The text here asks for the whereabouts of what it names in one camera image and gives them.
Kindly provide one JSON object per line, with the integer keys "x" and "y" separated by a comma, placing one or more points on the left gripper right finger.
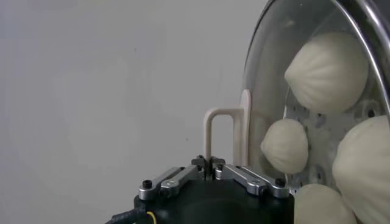
{"x": 253, "y": 182}

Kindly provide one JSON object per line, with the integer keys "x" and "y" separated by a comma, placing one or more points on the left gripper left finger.
{"x": 170, "y": 182}

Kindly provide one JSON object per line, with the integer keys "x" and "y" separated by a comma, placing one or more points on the white steamed baozi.
{"x": 320, "y": 207}
{"x": 362, "y": 170}
{"x": 327, "y": 73}
{"x": 285, "y": 146}

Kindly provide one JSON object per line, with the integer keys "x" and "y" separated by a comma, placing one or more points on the round glass pot lid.
{"x": 245, "y": 128}

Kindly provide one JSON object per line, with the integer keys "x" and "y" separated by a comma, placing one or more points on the stainless steel steamer basket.
{"x": 323, "y": 131}

